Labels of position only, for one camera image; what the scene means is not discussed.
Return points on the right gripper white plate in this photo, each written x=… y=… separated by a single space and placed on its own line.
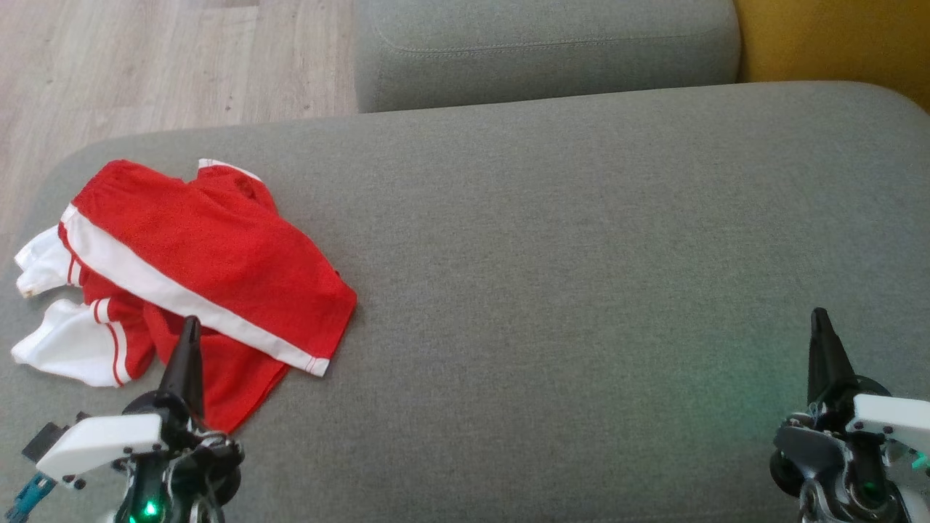
x=890 y=418

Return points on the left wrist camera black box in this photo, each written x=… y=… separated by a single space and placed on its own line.
x=45 y=440

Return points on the yellow cushion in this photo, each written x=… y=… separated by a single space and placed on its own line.
x=835 y=43

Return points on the grey fabric sofa cushion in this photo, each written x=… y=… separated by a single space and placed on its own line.
x=545 y=51

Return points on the red shorts white trim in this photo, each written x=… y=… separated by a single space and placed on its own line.
x=218 y=247

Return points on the red jersey white sleeves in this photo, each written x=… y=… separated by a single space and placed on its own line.
x=73 y=349

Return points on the grey fabric sofa seat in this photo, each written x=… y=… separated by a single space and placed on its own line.
x=545 y=290

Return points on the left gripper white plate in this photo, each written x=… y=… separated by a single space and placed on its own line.
x=102 y=443

